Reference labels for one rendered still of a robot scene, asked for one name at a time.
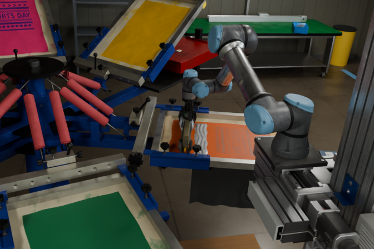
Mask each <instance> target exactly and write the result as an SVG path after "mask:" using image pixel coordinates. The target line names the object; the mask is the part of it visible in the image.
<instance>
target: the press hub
mask: <svg viewBox="0 0 374 249"><path fill-rule="evenodd" d="M2 69H3V73H4V74H5V75H6V76H8V77H12V78H16V79H26V80H27V81H28V80H29V79H30V81H29V82H28V83H27V88H28V93H29V94H32V95H34V98H35V103H36V108H37V113H38V117H39V121H40V124H43V123H48V124H49V126H50V128H51V131H52V133H53V135H54V136H55V135H56V134H58V130H57V126H56V121H55V120H54V119H55V117H54V114H53V109H52V105H51V101H50V97H49V93H50V92H51V91H52V90H50V89H45V82H44V78H48V77H53V76H55V75H58V74H60V73H61V72H62V71H63V70H64V64H63V62H61V61H60V60H57V59H54V58H49V57H26V58H19V59H15V60H12V61H10V62H8V63H6V64H5V65H4V66H3V68H2ZM26 94H27V91H23V92H22V95H21V96H20V98H19V99H18V107H16V108H13V109H11V110H10V111H9V112H19V115H20V118H16V117H2V118H1V126H2V128H5V127H8V126H10V125H12V124H15V123H17V122H19V121H22V122H24V123H28V125H26V126H24V127H21V128H19V129H17V130H15V131H13V135H16V136H21V137H27V138H30V139H31V142H30V143H27V144H25V145H23V146H21V147H19V148H16V149H15V153H19V154H23V155H25V160H26V169H27V173H29V172H34V171H39V170H44V168H43V164H42V165H41V166H38V164H37V163H36V159H35V149H34V145H33V139H32V135H31V130H30V126H29V121H28V117H27V112H26V107H25V103H24V99H23V97H24V96H25V95H26ZM63 112H64V115H65V116H76V114H75V111H74V110H73V109H72V108H70V107H67V108H65V109H63ZM50 188H54V186H53V183H51V184H47V185H43V186H38V187H34V188H29V193H33V192H37V191H42V190H47V189H50Z"/></svg>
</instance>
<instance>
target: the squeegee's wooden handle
mask: <svg viewBox="0 0 374 249"><path fill-rule="evenodd" d="M189 126H190V121H189V120H187V119H185V121H184V132H183V147H182V148H188V141H189Z"/></svg>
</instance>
